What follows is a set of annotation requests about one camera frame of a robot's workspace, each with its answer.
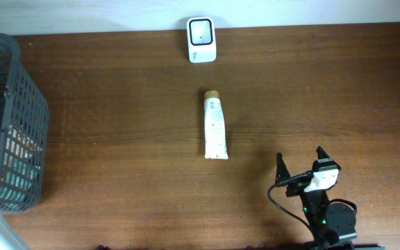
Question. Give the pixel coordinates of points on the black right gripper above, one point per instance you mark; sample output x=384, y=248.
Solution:
x=282, y=172

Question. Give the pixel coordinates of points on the white tube with cork cap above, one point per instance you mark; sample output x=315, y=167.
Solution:
x=214, y=127

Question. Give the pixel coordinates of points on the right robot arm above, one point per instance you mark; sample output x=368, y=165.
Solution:
x=332, y=222

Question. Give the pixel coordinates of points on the white barcode scanner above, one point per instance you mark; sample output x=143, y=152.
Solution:
x=201, y=40

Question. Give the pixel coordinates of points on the dark grey plastic basket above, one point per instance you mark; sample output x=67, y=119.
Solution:
x=24, y=123

